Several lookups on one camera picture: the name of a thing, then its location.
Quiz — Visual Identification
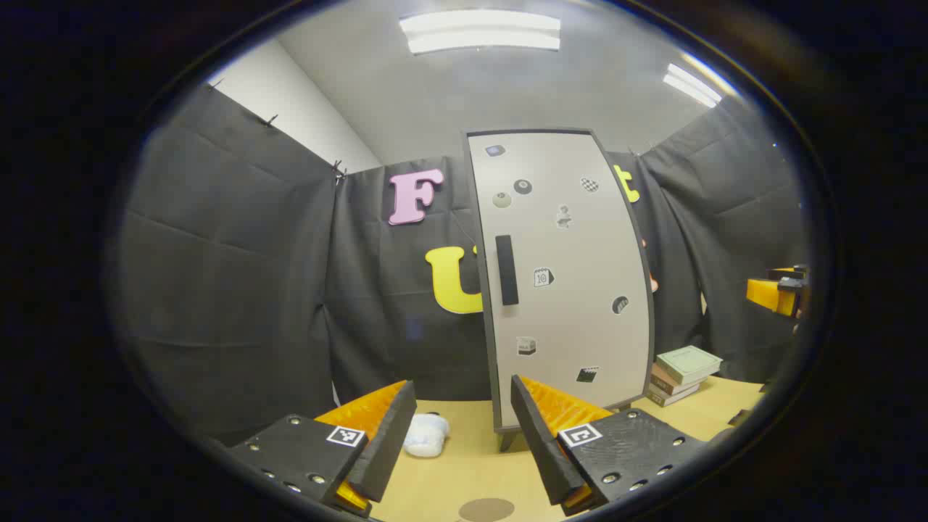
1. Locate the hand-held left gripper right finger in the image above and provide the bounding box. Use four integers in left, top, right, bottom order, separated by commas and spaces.
510, 374, 708, 517

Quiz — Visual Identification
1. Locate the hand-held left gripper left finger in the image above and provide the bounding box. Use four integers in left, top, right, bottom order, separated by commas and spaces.
228, 379, 418, 517

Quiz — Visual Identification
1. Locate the round brown coaster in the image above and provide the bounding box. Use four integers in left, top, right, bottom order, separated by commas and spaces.
458, 497, 516, 522

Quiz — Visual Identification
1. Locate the beige cabinet door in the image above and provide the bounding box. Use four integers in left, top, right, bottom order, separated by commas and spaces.
468, 132, 651, 430

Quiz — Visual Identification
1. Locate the black door handle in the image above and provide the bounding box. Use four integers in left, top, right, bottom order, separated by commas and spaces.
495, 234, 520, 306

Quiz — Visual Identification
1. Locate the white crumpled cloth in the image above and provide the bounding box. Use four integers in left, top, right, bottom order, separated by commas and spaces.
403, 413, 451, 458

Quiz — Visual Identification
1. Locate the beige book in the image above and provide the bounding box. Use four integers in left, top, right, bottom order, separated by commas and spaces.
647, 383, 700, 407

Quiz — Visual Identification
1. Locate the small ceiling light panel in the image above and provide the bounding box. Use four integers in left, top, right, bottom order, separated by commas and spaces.
662, 63, 724, 108

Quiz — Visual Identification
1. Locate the black backdrop cloth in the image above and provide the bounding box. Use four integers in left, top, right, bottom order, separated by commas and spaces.
120, 83, 809, 443

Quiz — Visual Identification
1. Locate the large ceiling light panel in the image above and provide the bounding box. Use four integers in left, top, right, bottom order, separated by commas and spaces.
399, 9, 563, 55

